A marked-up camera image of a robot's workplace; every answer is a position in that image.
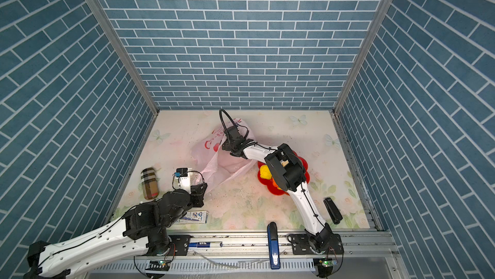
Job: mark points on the black remote-like object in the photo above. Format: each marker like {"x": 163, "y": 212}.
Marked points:
{"x": 333, "y": 210}

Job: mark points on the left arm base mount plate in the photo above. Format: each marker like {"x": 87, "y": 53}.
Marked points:
{"x": 179, "y": 245}

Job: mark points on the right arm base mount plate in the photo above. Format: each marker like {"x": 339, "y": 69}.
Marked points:
{"x": 300, "y": 245}

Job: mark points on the pink plastic fruit bag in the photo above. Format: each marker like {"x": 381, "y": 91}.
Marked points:
{"x": 217, "y": 165}

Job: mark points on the yellow lemon fruit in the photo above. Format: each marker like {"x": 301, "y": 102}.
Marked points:
{"x": 265, "y": 172}

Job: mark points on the red flower-shaped plate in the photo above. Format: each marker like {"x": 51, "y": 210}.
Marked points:
{"x": 268, "y": 183}

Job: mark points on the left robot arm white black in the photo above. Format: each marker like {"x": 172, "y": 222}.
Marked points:
{"x": 142, "y": 230}

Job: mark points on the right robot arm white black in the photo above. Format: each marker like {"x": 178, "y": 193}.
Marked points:
{"x": 290, "y": 176}

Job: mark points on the toothpaste box white blue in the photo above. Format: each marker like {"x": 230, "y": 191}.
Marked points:
{"x": 194, "y": 217}

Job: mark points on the aluminium front rail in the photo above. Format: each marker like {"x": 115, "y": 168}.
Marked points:
{"x": 367, "y": 244}

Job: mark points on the green circuit board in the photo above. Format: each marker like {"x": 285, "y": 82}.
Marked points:
{"x": 325, "y": 262}
{"x": 158, "y": 265}

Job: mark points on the plaid brown cylinder case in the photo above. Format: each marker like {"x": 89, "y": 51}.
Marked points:
{"x": 149, "y": 183}

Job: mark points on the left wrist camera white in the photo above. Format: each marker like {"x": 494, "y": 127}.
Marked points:
{"x": 182, "y": 180}

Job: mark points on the green circuit board right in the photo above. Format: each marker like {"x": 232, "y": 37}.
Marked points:
{"x": 325, "y": 262}

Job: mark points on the green circuit board left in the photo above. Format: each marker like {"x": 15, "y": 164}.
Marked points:
{"x": 158, "y": 265}

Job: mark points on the blue black stapler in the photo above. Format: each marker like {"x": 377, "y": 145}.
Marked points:
{"x": 273, "y": 246}

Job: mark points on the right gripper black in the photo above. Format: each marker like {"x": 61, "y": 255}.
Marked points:
{"x": 227, "y": 145}

